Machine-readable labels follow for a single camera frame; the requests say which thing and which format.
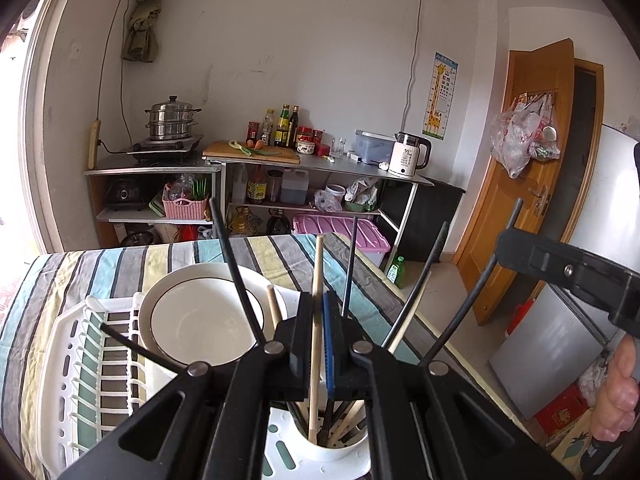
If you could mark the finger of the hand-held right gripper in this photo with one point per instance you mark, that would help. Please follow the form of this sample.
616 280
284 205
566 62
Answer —
545 262

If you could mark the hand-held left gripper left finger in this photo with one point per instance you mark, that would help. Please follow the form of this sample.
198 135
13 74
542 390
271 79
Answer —
302 350

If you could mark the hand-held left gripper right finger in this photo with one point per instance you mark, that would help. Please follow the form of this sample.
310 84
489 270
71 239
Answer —
329 340

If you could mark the black chopstick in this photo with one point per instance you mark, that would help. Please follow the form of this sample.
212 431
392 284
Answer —
349 270
145 349
235 270
420 280
465 305

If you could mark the white chopstick holder cup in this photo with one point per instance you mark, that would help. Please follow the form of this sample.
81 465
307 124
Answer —
320 452

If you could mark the white plastic dish rack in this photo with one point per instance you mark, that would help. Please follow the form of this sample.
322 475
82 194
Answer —
65 360

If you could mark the person's right hand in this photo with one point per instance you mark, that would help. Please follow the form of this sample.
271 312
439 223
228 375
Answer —
620 390

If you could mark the red plastic container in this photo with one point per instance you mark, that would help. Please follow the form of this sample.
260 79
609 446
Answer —
519 317

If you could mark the wooden door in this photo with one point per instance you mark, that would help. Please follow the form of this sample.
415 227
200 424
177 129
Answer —
505 200

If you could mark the silver refrigerator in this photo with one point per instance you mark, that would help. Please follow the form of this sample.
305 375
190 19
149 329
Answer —
560 350

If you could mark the green plastic bottle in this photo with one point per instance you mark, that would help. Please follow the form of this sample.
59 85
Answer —
395 272

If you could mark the white bowl with black rim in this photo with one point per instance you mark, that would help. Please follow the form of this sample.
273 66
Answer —
200 320

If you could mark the pink lid storage box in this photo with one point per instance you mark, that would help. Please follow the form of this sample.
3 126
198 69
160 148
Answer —
370 237

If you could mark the red plastic crate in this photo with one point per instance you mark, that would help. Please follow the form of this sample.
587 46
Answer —
565 410

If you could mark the black panel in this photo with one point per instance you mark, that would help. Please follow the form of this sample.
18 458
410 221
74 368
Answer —
430 220

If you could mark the dark round bottle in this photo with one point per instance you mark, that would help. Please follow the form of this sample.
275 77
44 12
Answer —
278 222

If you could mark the hanging plastic bags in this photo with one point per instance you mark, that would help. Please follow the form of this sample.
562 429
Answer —
520 135

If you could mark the crumpled plastic bag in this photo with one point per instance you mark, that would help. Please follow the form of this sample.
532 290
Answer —
325 204

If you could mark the yellow cooking oil bottle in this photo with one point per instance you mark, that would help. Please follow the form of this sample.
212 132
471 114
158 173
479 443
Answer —
243 220

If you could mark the food packets in tub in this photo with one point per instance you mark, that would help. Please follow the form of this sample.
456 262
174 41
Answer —
362 195

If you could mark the grey plastic jug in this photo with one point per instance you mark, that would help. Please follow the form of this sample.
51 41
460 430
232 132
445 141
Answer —
295 189

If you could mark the dark lidded jar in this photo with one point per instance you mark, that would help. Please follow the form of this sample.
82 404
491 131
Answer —
274 187

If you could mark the soy sauce bottle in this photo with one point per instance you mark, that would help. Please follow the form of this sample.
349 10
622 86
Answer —
257 187

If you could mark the long metal shelf unit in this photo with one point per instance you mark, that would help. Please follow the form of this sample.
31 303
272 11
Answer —
340 170

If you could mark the white electric kettle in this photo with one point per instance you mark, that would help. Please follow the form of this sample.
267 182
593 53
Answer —
404 160

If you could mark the pink woven basket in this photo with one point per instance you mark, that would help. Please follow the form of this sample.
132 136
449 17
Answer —
185 208

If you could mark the small red lid jar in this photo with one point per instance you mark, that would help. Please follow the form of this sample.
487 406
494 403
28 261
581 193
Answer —
323 150

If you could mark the clear glass cup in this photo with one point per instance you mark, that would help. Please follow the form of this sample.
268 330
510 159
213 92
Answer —
338 148

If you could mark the flowered ceramic jar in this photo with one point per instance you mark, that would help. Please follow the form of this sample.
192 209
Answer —
305 148

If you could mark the giraffe height chart poster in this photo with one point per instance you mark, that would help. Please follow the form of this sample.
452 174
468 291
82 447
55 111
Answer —
440 100

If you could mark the clear plastic storage container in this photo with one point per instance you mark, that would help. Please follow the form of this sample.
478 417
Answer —
372 149

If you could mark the black pot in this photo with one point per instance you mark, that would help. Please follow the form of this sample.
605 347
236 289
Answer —
139 238

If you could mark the red chili jar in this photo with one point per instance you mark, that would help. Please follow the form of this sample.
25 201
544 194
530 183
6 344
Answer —
317 136
305 134

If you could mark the carrot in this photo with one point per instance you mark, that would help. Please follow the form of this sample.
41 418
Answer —
258 145

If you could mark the green onion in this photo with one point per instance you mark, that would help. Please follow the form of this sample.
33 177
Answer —
240 148

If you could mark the dark sauce bottle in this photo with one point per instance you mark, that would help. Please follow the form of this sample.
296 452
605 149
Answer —
295 130
283 127

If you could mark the wooden cutting board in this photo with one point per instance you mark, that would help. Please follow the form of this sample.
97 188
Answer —
220 152

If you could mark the clear yellow cap bottle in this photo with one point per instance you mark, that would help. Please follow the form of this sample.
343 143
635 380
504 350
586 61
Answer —
268 130

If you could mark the red cap sauce jar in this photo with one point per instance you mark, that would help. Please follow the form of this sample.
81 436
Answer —
253 132

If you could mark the black kitchen appliance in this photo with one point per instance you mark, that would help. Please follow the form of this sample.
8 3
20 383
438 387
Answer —
124 194

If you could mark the low metal shelf unit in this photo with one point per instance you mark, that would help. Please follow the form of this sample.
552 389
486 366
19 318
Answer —
150 167

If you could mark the striped tablecloth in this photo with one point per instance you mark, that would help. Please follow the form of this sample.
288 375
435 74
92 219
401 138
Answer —
75 280

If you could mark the black cooktop stove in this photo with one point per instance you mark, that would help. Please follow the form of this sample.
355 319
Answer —
165 149

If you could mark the steel steamer pot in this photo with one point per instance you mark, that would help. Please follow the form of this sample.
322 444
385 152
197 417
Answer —
171 122

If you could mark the beige power strip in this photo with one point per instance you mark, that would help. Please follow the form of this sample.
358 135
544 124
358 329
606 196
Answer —
94 145

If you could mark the green hanging cloth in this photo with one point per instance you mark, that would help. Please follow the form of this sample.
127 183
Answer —
142 35

